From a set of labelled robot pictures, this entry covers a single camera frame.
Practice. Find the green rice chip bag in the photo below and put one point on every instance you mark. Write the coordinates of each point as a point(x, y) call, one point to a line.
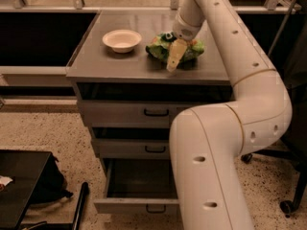
point(160, 45)

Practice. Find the grey top drawer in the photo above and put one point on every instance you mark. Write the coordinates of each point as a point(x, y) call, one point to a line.
point(114, 104)

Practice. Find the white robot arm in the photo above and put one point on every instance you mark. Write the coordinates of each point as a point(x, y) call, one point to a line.
point(205, 139)

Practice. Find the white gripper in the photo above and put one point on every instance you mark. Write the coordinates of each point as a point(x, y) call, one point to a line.
point(184, 31)

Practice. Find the white paper bowl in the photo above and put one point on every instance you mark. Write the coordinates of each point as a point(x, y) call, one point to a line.
point(122, 41)

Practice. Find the black office chair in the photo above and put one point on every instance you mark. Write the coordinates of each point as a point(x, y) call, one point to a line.
point(290, 58)

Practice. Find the grey drawer cabinet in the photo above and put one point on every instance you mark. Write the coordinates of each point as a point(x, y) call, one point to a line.
point(96, 62)

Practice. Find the metal diagonal rod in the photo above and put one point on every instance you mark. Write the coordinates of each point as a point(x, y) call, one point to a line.
point(284, 19)

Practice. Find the grey bottom drawer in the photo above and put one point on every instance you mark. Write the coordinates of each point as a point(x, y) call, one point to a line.
point(139, 186)

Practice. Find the white crumpled paper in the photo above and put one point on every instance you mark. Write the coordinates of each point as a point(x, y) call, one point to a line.
point(4, 182)

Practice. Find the black backpack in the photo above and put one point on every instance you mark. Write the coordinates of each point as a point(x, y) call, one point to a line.
point(51, 185)

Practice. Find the grey middle drawer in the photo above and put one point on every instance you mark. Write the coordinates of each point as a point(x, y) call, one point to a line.
point(131, 142)

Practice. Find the grey drawer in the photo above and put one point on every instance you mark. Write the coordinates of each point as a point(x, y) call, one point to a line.
point(139, 186)
point(131, 142)
point(114, 104)

